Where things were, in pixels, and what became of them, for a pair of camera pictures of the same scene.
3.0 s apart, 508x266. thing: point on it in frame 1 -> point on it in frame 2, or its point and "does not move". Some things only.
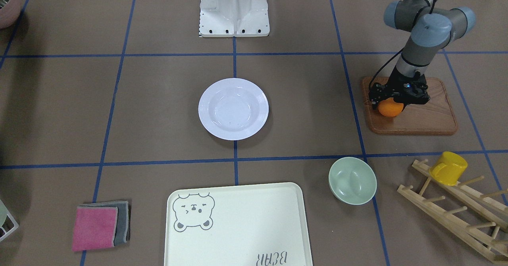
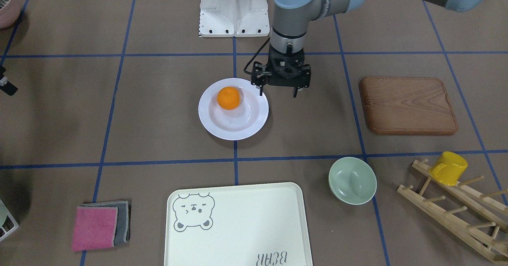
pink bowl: (9, 13) does not move
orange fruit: (388, 107) -> (228, 98)
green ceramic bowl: (352, 180) does not move
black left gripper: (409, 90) -> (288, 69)
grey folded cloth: (122, 233) does not move
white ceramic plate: (233, 108) does not move
